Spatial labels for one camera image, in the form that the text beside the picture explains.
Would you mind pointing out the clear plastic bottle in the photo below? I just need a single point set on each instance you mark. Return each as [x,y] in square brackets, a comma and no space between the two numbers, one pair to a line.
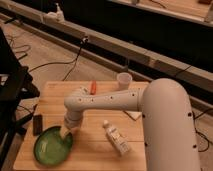
[115,138]

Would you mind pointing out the clear plastic cup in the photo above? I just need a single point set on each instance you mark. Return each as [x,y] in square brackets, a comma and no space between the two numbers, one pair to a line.
[124,79]

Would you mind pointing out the white object on ledge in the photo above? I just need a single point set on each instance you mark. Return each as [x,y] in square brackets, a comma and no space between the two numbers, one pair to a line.
[58,15]

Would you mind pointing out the green ceramic bowl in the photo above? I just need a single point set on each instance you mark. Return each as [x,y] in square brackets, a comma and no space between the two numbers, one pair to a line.
[50,149]

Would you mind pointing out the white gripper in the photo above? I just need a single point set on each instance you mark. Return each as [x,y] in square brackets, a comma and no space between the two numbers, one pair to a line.
[71,120]

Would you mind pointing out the black chair frame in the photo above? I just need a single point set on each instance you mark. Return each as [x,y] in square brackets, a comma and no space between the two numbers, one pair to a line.
[18,86]

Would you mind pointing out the black rectangular block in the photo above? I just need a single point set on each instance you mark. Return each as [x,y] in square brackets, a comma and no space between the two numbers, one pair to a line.
[37,125]

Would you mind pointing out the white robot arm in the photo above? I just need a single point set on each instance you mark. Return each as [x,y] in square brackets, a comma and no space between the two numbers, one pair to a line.
[169,131]

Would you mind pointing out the orange carrot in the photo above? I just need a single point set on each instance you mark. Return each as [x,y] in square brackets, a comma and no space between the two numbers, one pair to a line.
[93,88]

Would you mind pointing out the white sponge block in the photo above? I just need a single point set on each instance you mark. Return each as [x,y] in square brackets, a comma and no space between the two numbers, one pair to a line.
[134,115]

